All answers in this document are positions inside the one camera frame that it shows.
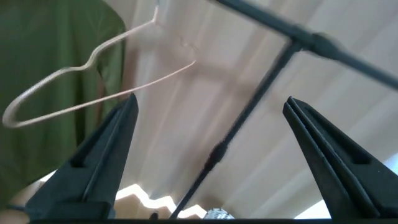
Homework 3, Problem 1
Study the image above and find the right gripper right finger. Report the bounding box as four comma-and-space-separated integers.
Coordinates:
282, 96, 398, 218

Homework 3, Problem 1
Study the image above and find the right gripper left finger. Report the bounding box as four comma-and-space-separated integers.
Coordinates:
26, 93, 139, 218

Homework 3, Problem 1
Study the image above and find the pink clothes hanger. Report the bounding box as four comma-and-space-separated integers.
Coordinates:
1, 5, 197, 130

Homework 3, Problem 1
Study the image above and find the green long-sleeved shirt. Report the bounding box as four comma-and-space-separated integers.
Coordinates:
0, 0, 127, 203

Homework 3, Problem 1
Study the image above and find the white laundry basket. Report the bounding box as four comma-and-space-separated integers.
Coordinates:
203, 207, 236, 220

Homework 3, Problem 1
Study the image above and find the black clothes rack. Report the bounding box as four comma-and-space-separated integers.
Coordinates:
169, 0, 398, 220

